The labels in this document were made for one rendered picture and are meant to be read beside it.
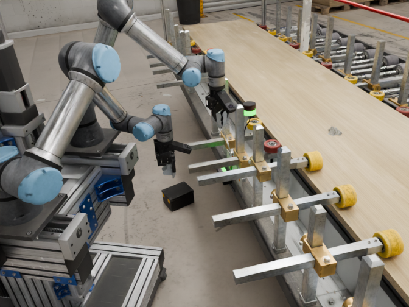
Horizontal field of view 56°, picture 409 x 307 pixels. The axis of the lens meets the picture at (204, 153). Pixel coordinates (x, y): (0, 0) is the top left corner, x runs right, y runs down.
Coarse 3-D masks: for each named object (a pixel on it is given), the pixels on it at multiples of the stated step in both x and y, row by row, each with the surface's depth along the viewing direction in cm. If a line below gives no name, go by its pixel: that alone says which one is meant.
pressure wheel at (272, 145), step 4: (268, 140) 184; (272, 140) 184; (276, 140) 184; (264, 144) 181; (268, 144) 181; (272, 144) 181; (276, 144) 181; (280, 144) 180; (264, 148) 182; (268, 148) 179; (272, 148) 178; (276, 148) 179; (268, 152) 180; (272, 152) 180; (276, 152) 180; (272, 160) 186
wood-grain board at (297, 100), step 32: (192, 32) 380; (224, 32) 372; (256, 32) 364; (256, 64) 284; (288, 64) 280; (256, 96) 232; (288, 96) 229; (320, 96) 226; (352, 96) 223; (288, 128) 195; (320, 128) 193; (352, 128) 191; (384, 128) 189; (352, 160) 166; (384, 160) 164; (320, 192) 149; (384, 192) 146; (352, 224) 132; (384, 224) 131
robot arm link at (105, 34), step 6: (132, 0) 154; (132, 6) 156; (102, 24) 153; (108, 24) 151; (96, 30) 157; (102, 30) 154; (108, 30) 154; (114, 30) 155; (96, 36) 156; (102, 36) 155; (108, 36) 155; (114, 36) 157; (96, 42) 157; (102, 42) 156; (108, 42) 157; (114, 42) 159
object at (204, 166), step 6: (264, 156) 182; (270, 156) 183; (276, 156) 184; (204, 162) 180; (210, 162) 179; (216, 162) 179; (222, 162) 179; (228, 162) 179; (234, 162) 180; (192, 168) 176; (198, 168) 177; (204, 168) 178; (210, 168) 179; (216, 168) 180
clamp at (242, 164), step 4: (236, 152) 183; (244, 152) 183; (236, 156) 183; (240, 156) 180; (248, 156) 180; (240, 160) 177; (244, 160) 177; (248, 160) 177; (240, 164) 178; (244, 164) 178; (248, 164) 178; (240, 168) 179
